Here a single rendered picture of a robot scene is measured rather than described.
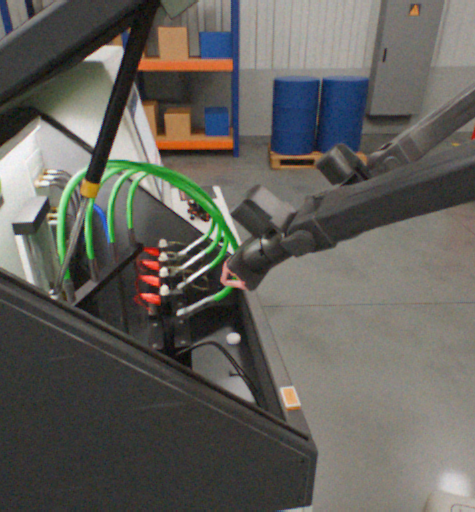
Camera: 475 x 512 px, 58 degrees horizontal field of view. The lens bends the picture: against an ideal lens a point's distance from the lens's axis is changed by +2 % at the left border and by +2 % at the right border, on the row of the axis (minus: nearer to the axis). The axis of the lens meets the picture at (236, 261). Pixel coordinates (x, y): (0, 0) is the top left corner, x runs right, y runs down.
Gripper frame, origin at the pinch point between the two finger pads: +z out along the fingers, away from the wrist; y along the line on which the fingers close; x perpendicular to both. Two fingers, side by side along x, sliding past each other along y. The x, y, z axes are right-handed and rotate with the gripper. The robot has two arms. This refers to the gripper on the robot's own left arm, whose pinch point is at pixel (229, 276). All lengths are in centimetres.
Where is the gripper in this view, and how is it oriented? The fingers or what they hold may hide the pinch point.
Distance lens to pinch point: 81.9
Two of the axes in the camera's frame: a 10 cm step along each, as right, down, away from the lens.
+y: -4.9, 6.0, -6.3
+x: 6.9, 7.1, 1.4
